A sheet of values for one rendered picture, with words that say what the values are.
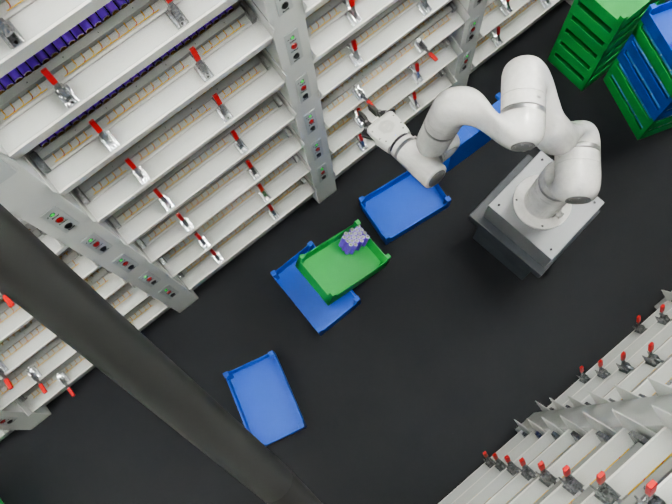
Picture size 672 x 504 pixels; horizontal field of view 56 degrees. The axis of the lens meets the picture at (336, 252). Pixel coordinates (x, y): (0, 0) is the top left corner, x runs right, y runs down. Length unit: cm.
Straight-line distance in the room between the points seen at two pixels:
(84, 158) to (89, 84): 23
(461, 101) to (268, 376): 135
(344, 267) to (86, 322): 216
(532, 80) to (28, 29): 101
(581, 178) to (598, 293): 87
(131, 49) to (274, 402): 147
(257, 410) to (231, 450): 208
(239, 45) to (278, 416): 139
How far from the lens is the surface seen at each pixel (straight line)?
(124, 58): 138
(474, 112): 151
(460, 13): 230
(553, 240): 219
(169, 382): 32
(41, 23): 122
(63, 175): 155
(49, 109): 138
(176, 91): 154
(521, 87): 151
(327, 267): 241
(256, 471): 39
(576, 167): 182
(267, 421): 244
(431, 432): 241
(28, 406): 258
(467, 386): 243
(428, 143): 167
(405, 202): 256
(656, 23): 256
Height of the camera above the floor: 240
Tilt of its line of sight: 74 degrees down
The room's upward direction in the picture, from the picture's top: 14 degrees counter-clockwise
